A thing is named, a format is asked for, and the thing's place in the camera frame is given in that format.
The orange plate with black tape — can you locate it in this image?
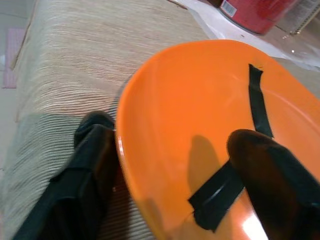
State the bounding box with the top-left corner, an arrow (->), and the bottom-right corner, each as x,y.
115,39 -> 320,240

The red cylindrical tin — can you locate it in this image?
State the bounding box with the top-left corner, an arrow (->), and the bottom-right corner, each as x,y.
218,0 -> 298,35

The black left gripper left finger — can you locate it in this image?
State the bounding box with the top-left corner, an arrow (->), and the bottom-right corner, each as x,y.
12,111 -> 120,240

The beige woven table runner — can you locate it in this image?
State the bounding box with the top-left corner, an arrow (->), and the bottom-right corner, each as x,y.
0,0 -> 320,240

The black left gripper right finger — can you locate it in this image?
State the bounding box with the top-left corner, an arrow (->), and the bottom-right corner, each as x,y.
226,128 -> 320,240

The clear plastic sheet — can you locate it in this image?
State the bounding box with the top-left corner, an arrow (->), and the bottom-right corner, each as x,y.
172,0 -> 320,73

